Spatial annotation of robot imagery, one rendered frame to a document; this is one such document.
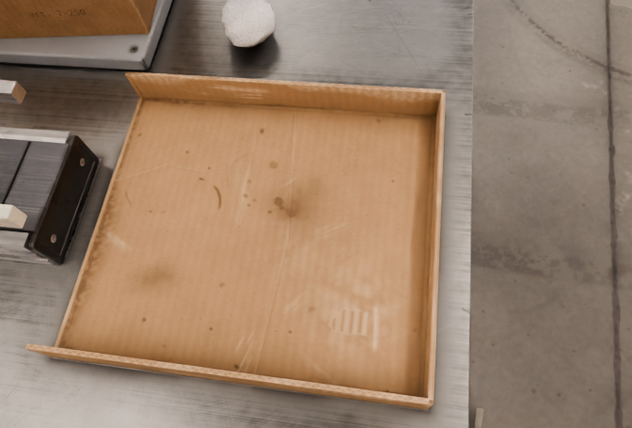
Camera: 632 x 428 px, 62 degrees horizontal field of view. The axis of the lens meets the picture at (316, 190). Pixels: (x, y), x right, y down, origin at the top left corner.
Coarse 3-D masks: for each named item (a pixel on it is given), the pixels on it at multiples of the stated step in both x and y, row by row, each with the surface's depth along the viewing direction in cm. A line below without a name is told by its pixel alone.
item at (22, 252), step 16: (0, 128) 48; (16, 128) 48; (80, 144) 48; (80, 160) 48; (96, 160) 51; (64, 176) 46; (80, 176) 48; (64, 192) 46; (80, 192) 49; (48, 208) 44; (64, 208) 46; (80, 208) 49; (48, 224) 44; (64, 224) 47; (0, 240) 43; (16, 240) 43; (32, 240) 43; (48, 240) 45; (64, 240) 47; (0, 256) 46; (16, 256) 46; (32, 256) 45; (48, 256) 45
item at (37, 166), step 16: (0, 144) 47; (16, 144) 47; (32, 144) 47; (48, 144) 46; (64, 144) 46; (0, 160) 46; (16, 160) 46; (32, 160) 46; (48, 160) 46; (64, 160) 46; (0, 176) 45; (16, 176) 45; (32, 176) 45; (48, 176) 45; (0, 192) 45; (16, 192) 44; (32, 192) 44; (48, 192) 44; (32, 208) 44; (32, 224) 43
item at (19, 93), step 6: (0, 84) 39; (6, 84) 39; (12, 84) 39; (18, 84) 39; (0, 90) 39; (6, 90) 39; (12, 90) 39; (18, 90) 39; (24, 90) 40; (0, 96) 39; (6, 96) 39; (12, 96) 39; (18, 96) 39; (0, 102) 40; (6, 102) 40; (12, 102) 40; (18, 102) 40
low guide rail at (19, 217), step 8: (0, 208) 40; (8, 208) 40; (16, 208) 40; (0, 216) 40; (8, 216) 40; (16, 216) 40; (24, 216) 41; (0, 224) 41; (8, 224) 40; (16, 224) 40
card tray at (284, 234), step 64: (192, 128) 51; (256, 128) 51; (320, 128) 50; (384, 128) 50; (128, 192) 49; (192, 192) 48; (256, 192) 48; (320, 192) 47; (384, 192) 47; (128, 256) 46; (192, 256) 45; (256, 256) 45; (320, 256) 44; (384, 256) 44; (64, 320) 44; (128, 320) 43; (192, 320) 43; (256, 320) 43; (320, 320) 42; (384, 320) 42; (256, 384) 39; (320, 384) 37; (384, 384) 40
